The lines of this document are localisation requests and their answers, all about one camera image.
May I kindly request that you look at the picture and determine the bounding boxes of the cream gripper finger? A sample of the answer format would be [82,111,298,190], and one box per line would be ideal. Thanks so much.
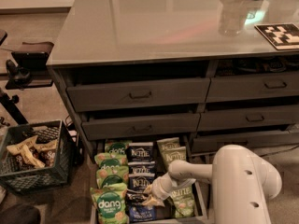
[142,195,164,207]

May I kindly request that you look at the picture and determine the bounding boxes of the blue kettle chip bag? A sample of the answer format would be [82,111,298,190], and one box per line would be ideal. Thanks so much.
[128,161,155,174]
[126,189,156,223]
[127,142,153,161]
[129,174,155,190]

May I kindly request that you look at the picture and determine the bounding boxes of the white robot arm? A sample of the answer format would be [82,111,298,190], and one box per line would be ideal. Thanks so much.
[144,145,282,224]

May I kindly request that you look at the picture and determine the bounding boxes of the open bottom left drawer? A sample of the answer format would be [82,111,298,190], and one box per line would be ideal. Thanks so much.
[91,136,207,224]

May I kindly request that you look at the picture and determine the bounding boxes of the front green Kettle chip bag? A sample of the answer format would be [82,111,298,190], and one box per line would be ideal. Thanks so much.
[170,186,195,218]

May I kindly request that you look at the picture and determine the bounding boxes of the green kettle chip bag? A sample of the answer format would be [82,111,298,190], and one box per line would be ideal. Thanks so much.
[157,137,180,152]
[170,186,195,218]
[162,147,186,168]

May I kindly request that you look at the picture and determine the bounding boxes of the front green Dang chip bag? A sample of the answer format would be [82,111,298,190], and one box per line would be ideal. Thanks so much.
[90,183,128,224]

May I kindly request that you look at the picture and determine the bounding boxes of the green dang chip bag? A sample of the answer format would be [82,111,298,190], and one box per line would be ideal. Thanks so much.
[90,183,128,224]
[94,152,127,169]
[96,166,129,189]
[105,140,129,154]

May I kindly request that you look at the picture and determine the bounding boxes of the rear green Kettle chip bag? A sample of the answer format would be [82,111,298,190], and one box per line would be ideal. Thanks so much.
[157,137,180,152]

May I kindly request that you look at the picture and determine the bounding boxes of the rear green Dang chip bag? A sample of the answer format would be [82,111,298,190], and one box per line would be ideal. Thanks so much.
[105,140,129,154]

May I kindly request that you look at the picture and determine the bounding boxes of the middle left drawer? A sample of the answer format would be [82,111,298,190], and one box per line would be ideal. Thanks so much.
[82,113,200,141]

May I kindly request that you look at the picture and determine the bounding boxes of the top left drawer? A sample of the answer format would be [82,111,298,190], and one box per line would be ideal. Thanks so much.
[66,77,209,112]

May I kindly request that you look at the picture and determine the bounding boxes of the bottom right drawer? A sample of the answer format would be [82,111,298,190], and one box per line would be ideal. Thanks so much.
[190,130,299,154]

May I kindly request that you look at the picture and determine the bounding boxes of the dark grey drawer cabinet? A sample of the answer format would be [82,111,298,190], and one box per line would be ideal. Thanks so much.
[47,0,299,154]

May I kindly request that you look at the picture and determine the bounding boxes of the top right drawer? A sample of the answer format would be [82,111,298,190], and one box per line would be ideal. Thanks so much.
[206,72,299,103]

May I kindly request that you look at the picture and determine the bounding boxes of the middle right drawer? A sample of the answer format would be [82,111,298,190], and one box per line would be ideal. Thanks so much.
[198,105,299,131]

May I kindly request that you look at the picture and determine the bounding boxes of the black plastic crate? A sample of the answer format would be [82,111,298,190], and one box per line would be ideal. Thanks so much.
[0,120,75,195]

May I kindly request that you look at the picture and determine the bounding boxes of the tan snack bags in crate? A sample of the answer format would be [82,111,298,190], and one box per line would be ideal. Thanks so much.
[7,135,58,170]

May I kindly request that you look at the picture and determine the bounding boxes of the black stand with tray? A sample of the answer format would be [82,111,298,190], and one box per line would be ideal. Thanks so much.
[0,41,54,124]

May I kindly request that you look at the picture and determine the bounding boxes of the black white fiducial marker board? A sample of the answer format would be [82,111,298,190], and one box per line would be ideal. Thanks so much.
[255,23,299,50]

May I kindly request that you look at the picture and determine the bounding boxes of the black cable on floor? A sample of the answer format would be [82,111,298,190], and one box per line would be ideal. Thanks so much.
[258,144,299,158]

